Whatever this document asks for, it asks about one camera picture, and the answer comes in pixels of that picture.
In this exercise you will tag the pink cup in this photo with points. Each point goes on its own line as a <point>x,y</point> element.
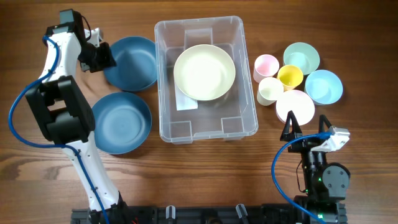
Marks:
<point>265,66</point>

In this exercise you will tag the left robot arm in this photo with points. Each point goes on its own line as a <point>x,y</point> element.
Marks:
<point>66,119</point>

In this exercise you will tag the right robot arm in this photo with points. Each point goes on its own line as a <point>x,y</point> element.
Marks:
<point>325,183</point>

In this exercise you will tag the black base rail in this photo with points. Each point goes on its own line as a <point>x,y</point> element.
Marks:
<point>267,213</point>

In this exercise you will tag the white label in container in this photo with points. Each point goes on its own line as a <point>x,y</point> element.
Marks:
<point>184,102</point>

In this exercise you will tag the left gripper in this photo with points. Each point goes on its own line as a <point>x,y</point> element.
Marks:
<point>107,61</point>

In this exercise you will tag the cream cup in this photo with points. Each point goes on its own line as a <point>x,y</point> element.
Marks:
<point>269,91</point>

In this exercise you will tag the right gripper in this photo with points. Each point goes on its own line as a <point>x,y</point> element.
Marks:
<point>286,136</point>

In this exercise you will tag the clear plastic storage container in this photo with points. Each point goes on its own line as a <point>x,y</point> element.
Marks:
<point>232,116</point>

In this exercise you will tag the pink small bowl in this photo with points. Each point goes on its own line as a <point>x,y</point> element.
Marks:
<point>298,102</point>

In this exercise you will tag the light blue small bowl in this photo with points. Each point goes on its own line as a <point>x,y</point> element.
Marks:
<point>323,87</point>

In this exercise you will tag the mint green small bowl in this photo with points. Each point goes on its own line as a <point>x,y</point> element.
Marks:
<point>302,55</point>

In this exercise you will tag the dark blue bowl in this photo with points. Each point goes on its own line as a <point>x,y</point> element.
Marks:
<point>123,122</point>
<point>135,68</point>

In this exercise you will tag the yellow cup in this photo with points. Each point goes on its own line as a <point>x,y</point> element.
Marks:
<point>290,76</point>

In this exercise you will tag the cream large bowl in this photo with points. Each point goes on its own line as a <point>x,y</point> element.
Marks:
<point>204,72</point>

